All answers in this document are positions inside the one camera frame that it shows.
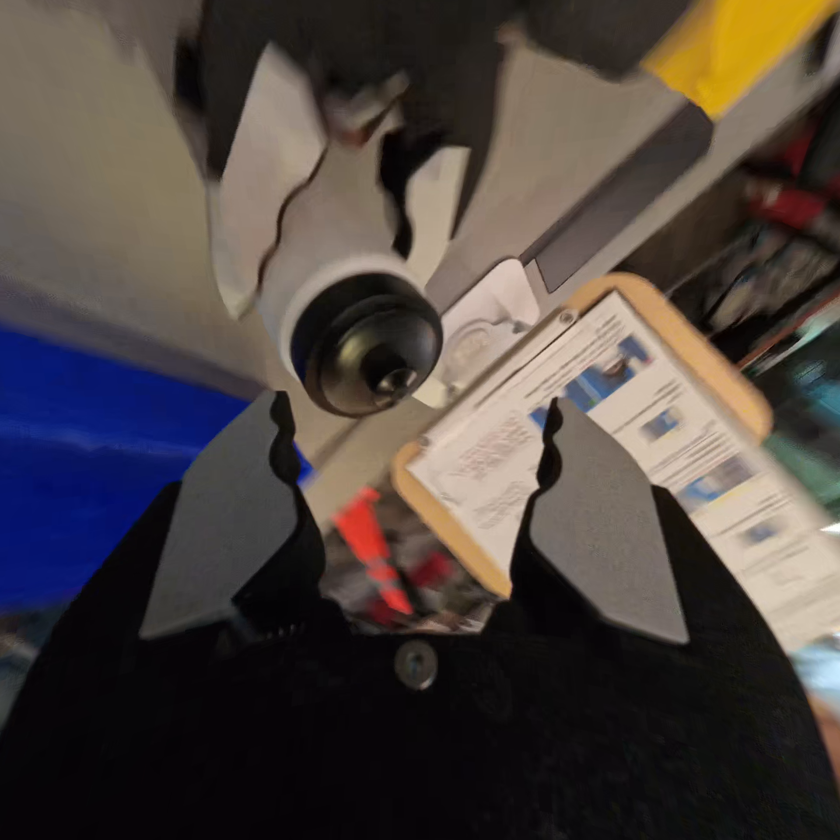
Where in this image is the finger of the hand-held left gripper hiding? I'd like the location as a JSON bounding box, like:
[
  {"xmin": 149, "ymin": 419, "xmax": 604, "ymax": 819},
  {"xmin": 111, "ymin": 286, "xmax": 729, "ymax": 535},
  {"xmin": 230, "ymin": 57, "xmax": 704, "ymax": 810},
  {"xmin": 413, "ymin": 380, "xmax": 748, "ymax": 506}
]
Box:
[
  {"xmin": 209, "ymin": 42, "xmax": 329, "ymax": 320},
  {"xmin": 377, "ymin": 131, "xmax": 473, "ymax": 280}
]

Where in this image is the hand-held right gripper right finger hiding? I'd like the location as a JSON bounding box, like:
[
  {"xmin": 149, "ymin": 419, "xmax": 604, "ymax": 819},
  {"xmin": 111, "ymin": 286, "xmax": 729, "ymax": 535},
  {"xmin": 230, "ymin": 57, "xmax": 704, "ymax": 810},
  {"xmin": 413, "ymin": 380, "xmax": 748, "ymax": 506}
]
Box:
[{"xmin": 508, "ymin": 395, "xmax": 690, "ymax": 646}]

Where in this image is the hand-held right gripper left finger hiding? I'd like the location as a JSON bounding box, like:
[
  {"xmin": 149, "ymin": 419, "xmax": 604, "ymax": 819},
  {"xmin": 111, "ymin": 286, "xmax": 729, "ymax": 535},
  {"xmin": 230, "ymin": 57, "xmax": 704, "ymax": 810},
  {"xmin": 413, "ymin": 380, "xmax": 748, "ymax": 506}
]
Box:
[{"xmin": 139, "ymin": 390, "xmax": 327, "ymax": 641}]

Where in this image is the white plastic bottle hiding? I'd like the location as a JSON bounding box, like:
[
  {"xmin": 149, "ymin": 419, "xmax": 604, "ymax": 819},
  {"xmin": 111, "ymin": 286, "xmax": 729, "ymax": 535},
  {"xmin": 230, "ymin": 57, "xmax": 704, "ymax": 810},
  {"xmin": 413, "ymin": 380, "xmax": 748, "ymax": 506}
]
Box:
[{"xmin": 252, "ymin": 141, "xmax": 427, "ymax": 382}]

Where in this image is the blue plastic bin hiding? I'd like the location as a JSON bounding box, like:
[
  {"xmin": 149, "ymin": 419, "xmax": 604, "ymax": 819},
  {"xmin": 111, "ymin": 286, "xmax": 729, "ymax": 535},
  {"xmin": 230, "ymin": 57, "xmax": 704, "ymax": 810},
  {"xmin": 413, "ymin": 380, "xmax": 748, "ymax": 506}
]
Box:
[{"xmin": 0, "ymin": 322, "xmax": 312, "ymax": 614}]

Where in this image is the black bottle lid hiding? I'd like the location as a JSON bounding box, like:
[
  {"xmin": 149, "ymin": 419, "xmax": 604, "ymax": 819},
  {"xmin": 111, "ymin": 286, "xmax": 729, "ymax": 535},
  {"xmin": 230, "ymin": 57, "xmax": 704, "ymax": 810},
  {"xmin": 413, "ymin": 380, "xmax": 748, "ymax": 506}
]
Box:
[{"xmin": 292, "ymin": 274, "xmax": 445, "ymax": 419}]

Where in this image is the yellow plastic bin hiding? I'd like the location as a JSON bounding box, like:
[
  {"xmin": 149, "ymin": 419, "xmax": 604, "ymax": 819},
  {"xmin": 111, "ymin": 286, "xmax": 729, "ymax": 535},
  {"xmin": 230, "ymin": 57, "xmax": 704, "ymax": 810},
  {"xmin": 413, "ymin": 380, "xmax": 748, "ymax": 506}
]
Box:
[{"xmin": 640, "ymin": 0, "xmax": 840, "ymax": 119}]

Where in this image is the white document stand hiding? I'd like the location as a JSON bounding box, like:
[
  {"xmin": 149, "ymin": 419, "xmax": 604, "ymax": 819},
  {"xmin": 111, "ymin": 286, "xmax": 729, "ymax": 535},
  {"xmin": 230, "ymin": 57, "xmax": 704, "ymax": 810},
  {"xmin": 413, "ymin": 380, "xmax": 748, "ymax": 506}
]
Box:
[{"xmin": 410, "ymin": 258, "xmax": 540, "ymax": 408}]

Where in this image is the instruction sheet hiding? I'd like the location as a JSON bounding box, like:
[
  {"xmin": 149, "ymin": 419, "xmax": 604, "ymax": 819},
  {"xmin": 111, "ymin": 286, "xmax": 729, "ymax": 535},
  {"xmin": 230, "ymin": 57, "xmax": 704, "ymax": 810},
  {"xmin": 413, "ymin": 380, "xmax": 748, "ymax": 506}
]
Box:
[{"xmin": 407, "ymin": 292, "xmax": 840, "ymax": 651}]

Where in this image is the orange traffic cone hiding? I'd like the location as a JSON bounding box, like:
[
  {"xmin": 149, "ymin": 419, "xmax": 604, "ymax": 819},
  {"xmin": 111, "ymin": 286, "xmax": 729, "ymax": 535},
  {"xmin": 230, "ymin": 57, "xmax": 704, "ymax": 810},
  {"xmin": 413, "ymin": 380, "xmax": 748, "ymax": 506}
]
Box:
[{"xmin": 331, "ymin": 487, "xmax": 416, "ymax": 614}]

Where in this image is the wooden clipboard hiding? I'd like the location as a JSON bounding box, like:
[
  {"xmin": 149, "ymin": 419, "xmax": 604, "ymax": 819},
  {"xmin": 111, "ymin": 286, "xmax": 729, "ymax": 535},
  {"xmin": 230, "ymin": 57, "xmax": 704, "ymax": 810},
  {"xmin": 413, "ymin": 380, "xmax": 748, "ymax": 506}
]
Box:
[{"xmin": 392, "ymin": 272, "xmax": 840, "ymax": 657}]

